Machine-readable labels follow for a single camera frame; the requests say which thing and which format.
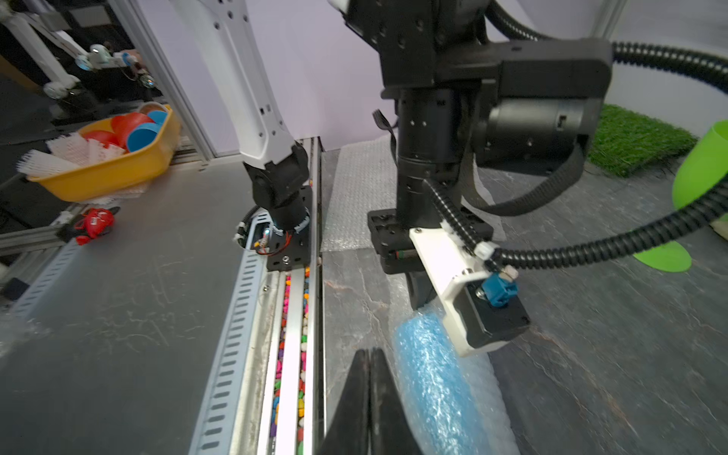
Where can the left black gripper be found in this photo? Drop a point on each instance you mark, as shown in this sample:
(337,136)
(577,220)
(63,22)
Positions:
(428,258)

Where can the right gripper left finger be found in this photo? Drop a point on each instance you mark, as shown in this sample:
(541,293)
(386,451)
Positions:
(348,432)

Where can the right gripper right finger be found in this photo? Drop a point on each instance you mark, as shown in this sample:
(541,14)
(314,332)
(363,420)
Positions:
(390,432)

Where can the blue plastic wine glass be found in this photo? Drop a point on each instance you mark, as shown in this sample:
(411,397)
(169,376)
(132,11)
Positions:
(437,399)

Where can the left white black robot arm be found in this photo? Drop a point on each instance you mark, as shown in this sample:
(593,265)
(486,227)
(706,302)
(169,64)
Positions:
(484,113)

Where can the neighbouring white robot arm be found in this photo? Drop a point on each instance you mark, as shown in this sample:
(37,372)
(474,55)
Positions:
(42,24)

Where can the bubble wrap sheet stack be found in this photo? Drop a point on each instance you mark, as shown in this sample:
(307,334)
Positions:
(357,179)

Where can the green plastic wine glass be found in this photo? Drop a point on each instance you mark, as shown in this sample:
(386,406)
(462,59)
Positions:
(703,167)

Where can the green artificial grass mat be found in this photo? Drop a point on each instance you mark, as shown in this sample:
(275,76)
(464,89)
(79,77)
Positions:
(627,142)

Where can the red toy object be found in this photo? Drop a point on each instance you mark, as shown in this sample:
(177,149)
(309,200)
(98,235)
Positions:
(94,223)

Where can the yellow plastic tub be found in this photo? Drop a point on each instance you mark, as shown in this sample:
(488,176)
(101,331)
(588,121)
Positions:
(106,156)

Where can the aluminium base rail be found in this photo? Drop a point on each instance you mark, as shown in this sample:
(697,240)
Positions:
(263,393)

